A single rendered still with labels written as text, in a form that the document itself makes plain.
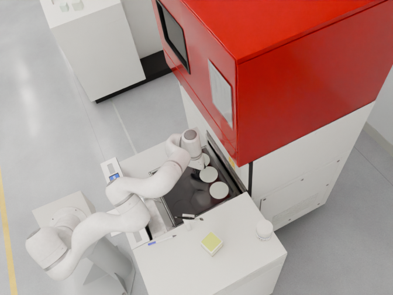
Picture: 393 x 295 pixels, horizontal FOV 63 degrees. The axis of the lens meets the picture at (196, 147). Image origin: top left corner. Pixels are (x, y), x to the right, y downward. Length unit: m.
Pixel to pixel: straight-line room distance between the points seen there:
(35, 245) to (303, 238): 1.85
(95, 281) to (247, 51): 2.12
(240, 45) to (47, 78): 3.45
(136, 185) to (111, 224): 0.19
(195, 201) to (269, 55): 0.94
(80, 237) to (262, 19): 1.03
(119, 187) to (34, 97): 2.95
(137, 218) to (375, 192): 2.09
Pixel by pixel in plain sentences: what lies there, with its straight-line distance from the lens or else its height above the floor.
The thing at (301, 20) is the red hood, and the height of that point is 1.82.
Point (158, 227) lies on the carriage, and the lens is 1.71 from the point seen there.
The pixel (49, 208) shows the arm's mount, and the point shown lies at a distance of 1.84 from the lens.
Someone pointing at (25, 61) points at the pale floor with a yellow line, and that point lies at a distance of 4.68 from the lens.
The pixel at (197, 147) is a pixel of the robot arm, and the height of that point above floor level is 1.17.
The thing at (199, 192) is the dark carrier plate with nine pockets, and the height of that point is 0.90.
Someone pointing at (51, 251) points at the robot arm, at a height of 1.23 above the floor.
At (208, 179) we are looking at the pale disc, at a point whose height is 0.90.
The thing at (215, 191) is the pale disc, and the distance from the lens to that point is 1.72.
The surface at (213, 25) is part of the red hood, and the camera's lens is 1.09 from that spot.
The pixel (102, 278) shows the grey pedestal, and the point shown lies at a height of 0.01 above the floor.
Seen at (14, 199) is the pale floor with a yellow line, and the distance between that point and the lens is 3.35.
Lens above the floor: 2.44
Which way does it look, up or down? 55 degrees down
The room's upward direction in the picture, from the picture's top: 11 degrees counter-clockwise
